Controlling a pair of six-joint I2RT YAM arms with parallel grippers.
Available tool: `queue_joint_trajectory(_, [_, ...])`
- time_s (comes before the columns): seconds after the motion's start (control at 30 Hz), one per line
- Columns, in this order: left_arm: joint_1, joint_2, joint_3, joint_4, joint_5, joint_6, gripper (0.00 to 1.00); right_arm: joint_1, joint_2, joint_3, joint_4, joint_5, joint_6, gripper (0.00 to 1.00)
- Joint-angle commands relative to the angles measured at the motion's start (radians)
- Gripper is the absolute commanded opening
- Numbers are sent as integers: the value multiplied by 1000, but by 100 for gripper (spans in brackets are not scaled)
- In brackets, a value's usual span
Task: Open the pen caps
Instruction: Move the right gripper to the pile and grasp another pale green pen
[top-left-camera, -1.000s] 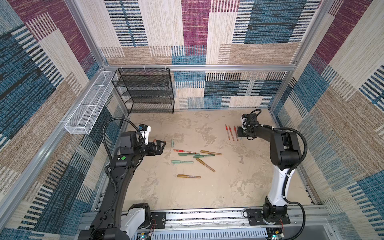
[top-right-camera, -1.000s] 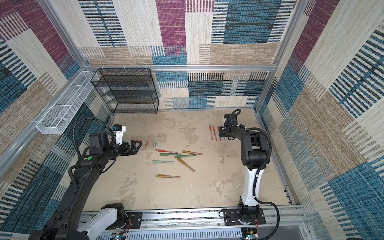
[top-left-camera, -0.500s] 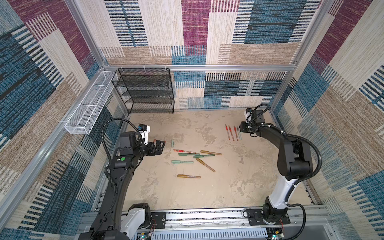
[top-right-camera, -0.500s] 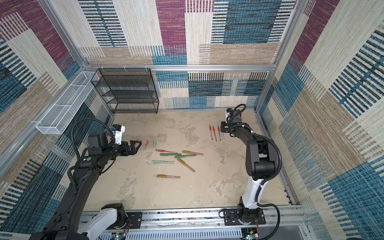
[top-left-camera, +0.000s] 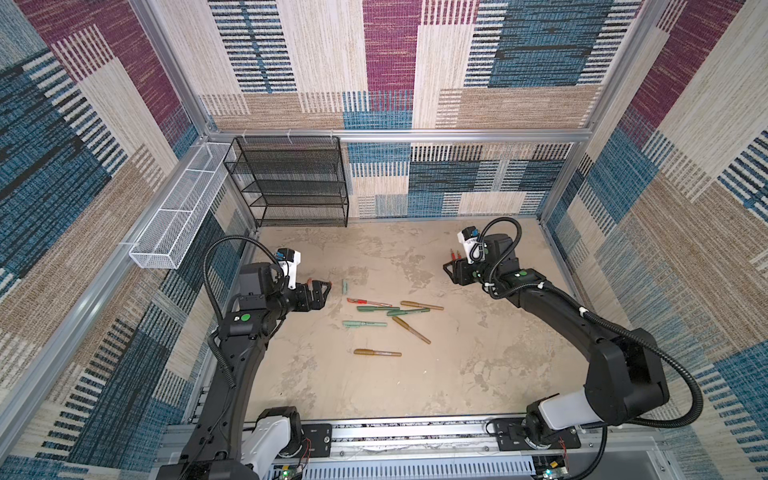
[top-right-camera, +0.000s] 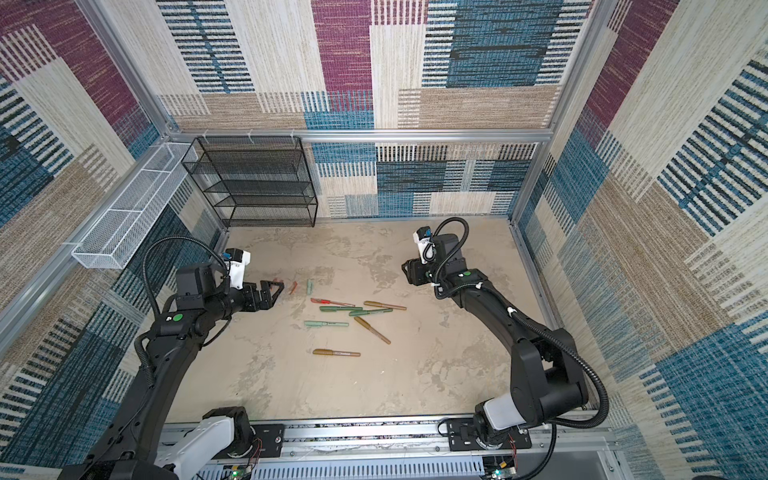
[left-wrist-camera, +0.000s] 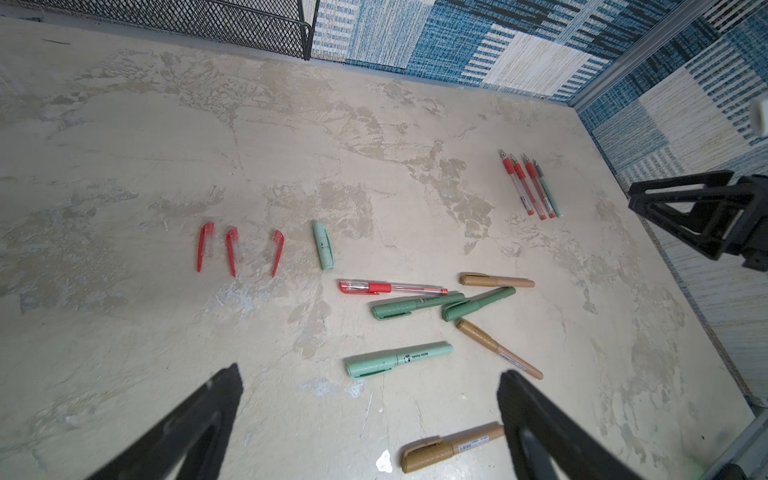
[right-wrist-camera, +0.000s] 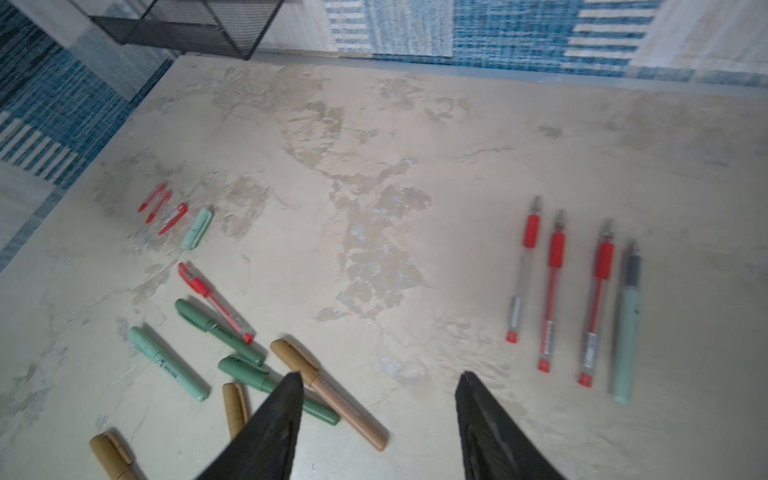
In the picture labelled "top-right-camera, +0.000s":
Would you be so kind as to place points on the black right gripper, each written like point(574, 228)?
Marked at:
point(413, 272)

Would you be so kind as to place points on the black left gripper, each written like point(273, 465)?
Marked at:
point(265, 302)

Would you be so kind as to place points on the brown pen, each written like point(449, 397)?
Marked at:
point(381, 305)

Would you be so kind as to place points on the light green marker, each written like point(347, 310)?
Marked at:
point(325, 324)

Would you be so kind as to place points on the brown pen diagonal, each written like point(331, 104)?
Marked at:
point(372, 330)

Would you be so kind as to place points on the gold marker bottom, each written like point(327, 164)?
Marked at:
point(330, 352)

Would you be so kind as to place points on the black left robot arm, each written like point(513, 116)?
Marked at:
point(128, 449)

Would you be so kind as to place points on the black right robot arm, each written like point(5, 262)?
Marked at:
point(544, 382)

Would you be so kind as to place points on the dark green pen left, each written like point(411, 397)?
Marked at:
point(337, 308)

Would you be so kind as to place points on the dark green pen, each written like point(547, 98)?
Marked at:
point(337, 308)
point(368, 312)

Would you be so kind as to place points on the dark green pen right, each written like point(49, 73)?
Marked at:
point(368, 312)

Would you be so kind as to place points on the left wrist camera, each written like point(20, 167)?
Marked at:
point(237, 260)

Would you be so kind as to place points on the black wire mesh shelf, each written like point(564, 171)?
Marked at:
point(254, 181)

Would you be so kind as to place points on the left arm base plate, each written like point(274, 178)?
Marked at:
point(263, 441)

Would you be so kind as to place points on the white wire mesh basket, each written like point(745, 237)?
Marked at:
point(119, 232)

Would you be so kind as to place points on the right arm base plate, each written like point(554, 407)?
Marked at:
point(469, 434)

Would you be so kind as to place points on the aluminium front rail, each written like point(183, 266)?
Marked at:
point(418, 447)

